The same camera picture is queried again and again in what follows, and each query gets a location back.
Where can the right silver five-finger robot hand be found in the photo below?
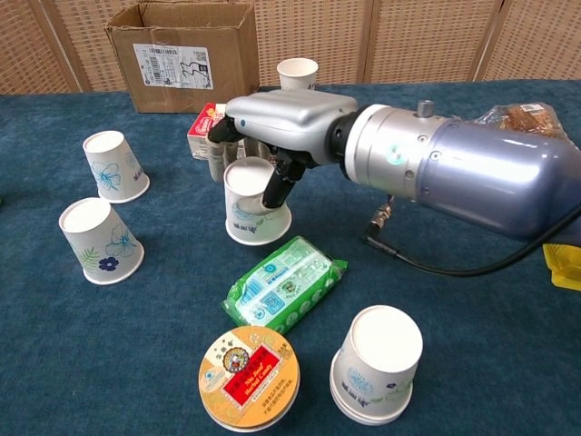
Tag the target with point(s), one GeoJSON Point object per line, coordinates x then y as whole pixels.
{"type": "Point", "coordinates": [281, 118]}

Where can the paper cup blue round print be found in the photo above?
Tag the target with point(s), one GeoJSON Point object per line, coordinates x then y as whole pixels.
{"type": "Point", "coordinates": [254, 227]}

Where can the paper cup fern print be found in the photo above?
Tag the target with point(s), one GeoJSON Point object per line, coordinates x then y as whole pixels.
{"type": "Point", "coordinates": [97, 245]}

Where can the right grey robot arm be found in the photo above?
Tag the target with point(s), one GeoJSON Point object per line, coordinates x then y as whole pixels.
{"type": "Point", "coordinates": [476, 172]}

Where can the paper cup green flower print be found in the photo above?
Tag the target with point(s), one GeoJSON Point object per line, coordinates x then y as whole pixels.
{"type": "Point", "coordinates": [297, 72]}

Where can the open brown cardboard box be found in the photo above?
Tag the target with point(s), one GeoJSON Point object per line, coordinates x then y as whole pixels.
{"type": "Point", "coordinates": [227, 68]}

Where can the red white snack box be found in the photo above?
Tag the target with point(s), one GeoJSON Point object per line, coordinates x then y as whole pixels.
{"type": "Point", "coordinates": [202, 129]}

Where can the wicker folding screen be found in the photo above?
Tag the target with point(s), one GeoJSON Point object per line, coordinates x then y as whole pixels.
{"type": "Point", "coordinates": [408, 41]}

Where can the green wet wipes pack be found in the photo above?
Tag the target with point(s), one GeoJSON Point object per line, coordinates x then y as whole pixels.
{"type": "Point", "coordinates": [281, 286]}

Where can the paper cup blue flower print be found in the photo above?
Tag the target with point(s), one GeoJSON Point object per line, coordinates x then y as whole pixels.
{"type": "Point", "coordinates": [113, 172]}

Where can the bread in clear bag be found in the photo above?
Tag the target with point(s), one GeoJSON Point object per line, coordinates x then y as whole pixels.
{"type": "Point", "coordinates": [522, 119]}

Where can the white cup bottom centre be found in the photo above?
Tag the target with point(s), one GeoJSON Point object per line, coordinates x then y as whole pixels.
{"type": "Point", "coordinates": [377, 354]}

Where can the round orange candy tin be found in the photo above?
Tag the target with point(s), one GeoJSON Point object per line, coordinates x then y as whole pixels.
{"type": "Point", "coordinates": [247, 381]}

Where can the blue carpet table cover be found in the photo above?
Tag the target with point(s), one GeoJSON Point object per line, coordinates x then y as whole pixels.
{"type": "Point", "coordinates": [136, 340]}

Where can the yellow biscuit bag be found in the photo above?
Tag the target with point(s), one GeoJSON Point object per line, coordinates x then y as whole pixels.
{"type": "Point", "coordinates": [565, 268]}

